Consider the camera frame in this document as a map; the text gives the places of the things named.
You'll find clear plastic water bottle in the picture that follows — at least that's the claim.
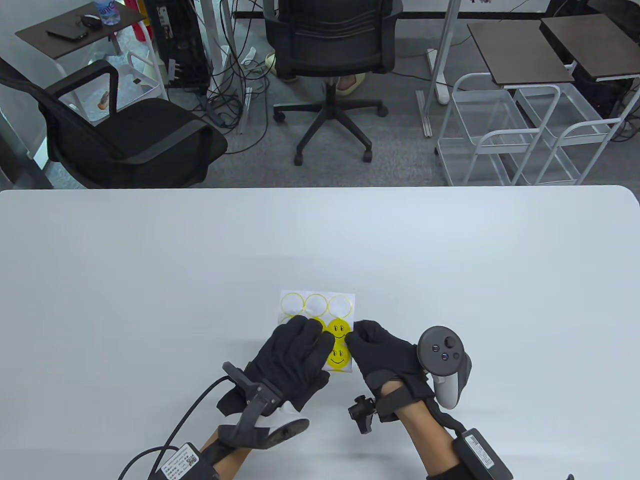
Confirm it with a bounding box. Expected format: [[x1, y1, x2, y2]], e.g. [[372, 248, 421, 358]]
[[95, 0, 122, 26]]

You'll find black and white right controller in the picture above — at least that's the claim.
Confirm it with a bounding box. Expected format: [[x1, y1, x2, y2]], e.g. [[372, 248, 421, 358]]
[[417, 326, 473, 411]]

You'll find white table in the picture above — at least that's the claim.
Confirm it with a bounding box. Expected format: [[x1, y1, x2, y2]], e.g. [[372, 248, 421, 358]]
[[0, 185, 640, 480]]

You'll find black floor cable bundle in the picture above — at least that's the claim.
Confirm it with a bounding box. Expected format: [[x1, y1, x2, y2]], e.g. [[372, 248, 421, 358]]
[[200, 42, 273, 156]]

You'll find black glove cable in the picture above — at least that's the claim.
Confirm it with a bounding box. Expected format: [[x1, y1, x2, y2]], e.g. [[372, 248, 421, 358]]
[[118, 375, 233, 480]]

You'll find white power strip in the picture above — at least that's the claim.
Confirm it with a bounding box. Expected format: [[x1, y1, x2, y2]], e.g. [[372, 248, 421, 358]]
[[426, 48, 451, 105]]

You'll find black and white controller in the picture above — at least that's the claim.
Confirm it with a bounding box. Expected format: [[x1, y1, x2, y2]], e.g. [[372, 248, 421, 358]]
[[218, 400, 311, 451], [417, 326, 473, 411]]

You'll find person's left hand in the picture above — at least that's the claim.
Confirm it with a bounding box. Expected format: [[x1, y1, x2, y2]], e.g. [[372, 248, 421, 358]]
[[244, 315, 336, 413]]

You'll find black computer tower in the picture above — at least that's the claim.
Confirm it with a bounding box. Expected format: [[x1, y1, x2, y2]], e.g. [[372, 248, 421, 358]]
[[144, 0, 212, 89]]

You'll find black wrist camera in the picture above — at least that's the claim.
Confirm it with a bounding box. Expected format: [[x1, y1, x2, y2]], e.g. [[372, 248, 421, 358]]
[[348, 395, 378, 435], [222, 362, 285, 426]]

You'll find brown top white wire cart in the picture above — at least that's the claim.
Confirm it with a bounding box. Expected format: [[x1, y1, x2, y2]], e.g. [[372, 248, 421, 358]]
[[15, 1, 169, 126], [515, 14, 640, 187], [436, 21, 576, 187]]

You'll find black office chair with armrest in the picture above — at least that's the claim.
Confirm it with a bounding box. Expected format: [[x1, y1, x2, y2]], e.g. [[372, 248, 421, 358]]
[[0, 56, 229, 189]]

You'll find black and white left controller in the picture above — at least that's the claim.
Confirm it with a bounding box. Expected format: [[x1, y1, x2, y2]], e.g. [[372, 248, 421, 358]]
[[218, 400, 311, 451]]

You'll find black flat tablet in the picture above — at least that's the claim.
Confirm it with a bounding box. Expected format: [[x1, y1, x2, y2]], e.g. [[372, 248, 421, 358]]
[[46, 27, 89, 42]]

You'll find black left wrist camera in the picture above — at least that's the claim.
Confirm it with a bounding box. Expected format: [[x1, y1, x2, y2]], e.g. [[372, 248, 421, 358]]
[[222, 362, 285, 426]]

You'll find black mesh back office chair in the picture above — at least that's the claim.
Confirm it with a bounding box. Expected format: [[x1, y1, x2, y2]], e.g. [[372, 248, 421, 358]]
[[262, 0, 403, 167]]

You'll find person's right hand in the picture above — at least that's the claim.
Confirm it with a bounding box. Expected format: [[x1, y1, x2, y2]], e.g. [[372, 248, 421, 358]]
[[346, 320, 436, 399]]

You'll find aluminium frame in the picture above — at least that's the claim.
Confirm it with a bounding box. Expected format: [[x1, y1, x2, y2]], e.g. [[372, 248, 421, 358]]
[[416, 0, 463, 138]]

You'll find black labelled right forearm pack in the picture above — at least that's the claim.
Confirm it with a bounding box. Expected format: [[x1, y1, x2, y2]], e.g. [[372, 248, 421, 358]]
[[452, 428, 515, 480]]

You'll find person's right forearm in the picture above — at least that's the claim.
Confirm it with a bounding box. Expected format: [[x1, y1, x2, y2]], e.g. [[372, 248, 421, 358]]
[[395, 395, 468, 480]]

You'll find black labelled left forearm pack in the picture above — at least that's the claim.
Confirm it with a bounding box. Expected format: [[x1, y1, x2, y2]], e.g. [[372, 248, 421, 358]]
[[160, 442, 218, 480]]

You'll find person's left forearm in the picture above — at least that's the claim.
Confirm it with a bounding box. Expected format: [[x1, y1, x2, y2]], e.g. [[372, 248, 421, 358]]
[[200, 430, 253, 480]]

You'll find black computer case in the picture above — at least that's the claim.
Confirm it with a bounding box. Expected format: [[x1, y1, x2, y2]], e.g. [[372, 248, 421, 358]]
[[571, 64, 626, 120]]

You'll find smiley sticker sheet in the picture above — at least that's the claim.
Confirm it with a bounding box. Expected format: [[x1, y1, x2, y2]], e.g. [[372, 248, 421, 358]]
[[279, 290, 357, 373]]

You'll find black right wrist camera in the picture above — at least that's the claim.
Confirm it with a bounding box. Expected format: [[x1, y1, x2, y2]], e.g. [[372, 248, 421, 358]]
[[348, 395, 378, 435]]

